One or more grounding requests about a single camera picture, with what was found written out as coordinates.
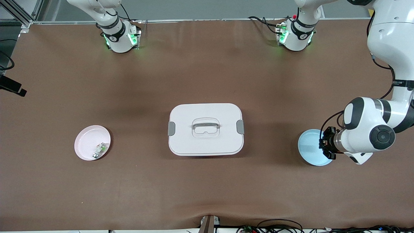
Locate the white lidded storage box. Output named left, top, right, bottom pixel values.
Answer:
left=168, top=103, right=245, bottom=157

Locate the light blue round plate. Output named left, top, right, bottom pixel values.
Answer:
left=298, top=129, right=334, bottom=167

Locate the pink round plate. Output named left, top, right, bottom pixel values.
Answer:
left=74, top=125, right=111, bottom=161

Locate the brown table cover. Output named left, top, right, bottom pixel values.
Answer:
left=0, top=18, right=414, bottom=232

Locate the black looped cable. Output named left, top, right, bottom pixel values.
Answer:
left=257, top=219, right=303, bottom=233

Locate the black cable bundle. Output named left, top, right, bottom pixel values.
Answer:
left=323, top=225, right=414, bottom=233

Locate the green and white switch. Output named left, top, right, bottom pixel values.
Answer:
left=93, top=142, right=109, bottom=159

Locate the black left arm base cable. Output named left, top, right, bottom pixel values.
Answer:
left=247, top=15, right=286, bottom=37

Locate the black arm base cable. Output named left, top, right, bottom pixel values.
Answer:
left=247, top=15, right=286, bottom=37
left=120, top=3, right=143, bottom=33

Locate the black right arm base cable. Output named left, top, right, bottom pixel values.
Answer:
left=120, top=3, right=143, bottom=33

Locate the front camera mount post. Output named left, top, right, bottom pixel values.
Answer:
left=200, top=215, right=221, bottom=233

